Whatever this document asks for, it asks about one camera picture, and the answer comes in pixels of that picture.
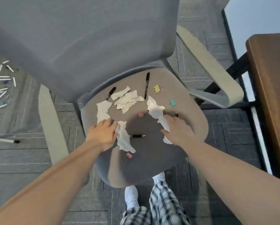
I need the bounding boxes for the person's right hand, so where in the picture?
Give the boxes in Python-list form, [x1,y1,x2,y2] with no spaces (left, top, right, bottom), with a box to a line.
[160,114,202,151]

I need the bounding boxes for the person's left hand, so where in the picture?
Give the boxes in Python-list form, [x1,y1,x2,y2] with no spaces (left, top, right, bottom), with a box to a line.
[85,118,119,153]

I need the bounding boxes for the long white tissue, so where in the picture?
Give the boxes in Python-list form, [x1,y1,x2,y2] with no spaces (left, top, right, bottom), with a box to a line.
[96,100,113,126]

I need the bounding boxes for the wide white tissue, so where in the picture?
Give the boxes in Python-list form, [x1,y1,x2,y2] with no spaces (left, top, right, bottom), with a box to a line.
[114,90,145,114]

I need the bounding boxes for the small white tissue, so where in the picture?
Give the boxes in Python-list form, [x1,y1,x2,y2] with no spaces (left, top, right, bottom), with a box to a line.
[110,86,131,101]

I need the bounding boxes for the grey office chair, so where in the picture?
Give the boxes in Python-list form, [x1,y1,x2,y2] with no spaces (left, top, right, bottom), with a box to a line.
[0,0,245,189]

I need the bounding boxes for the person's right forearm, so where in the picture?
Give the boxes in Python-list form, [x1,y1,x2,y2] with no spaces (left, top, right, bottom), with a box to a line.
[188,142,280,225]

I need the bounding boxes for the person's left forearm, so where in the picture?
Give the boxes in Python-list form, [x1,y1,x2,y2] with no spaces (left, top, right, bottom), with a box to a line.
[0,138,103,225]

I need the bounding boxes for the white shoe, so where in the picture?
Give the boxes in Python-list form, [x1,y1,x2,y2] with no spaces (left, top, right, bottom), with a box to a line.
[152,172,166,185]
[125,185,139,209]

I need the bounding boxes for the plaid trousers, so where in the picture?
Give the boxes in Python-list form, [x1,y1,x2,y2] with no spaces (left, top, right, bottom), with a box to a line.
[122,180,192,225]

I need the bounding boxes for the brown wooden table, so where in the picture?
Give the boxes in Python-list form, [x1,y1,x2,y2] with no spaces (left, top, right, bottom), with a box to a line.
[196,9,280,184]

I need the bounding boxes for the scatter of white pens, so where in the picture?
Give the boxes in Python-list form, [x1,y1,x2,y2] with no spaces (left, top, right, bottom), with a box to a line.
[0,60,17,110]

